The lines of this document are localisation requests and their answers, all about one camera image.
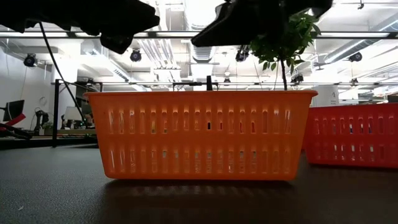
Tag black metal side frame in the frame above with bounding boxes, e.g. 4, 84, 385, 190
52, 78, 103, 149

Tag red chair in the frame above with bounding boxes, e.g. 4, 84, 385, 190
0, 113, 27, 131

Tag orange plastic basket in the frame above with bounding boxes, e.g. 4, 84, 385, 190
83, 90, 319, 181

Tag black computer monitor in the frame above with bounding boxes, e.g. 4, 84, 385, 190
2, 99, 25, 123

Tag dark desk equipment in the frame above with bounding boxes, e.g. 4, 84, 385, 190
33, 108, 50, 135

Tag potted green plant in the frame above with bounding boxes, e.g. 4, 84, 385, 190
248, 12, 323, 91

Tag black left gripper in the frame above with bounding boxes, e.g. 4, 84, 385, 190
80, 0, 161, 54

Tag black table mat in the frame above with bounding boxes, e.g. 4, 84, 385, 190
0, 144, 398, 224

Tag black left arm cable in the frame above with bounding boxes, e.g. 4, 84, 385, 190
39, 21, 90, 128

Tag white table lamp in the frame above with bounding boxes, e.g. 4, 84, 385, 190
63, 106, 82, 121

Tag red plastic basket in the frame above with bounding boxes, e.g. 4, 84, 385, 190
303, 102, 398, 170

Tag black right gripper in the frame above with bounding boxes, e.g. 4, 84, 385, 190
191, 0, 282, 47

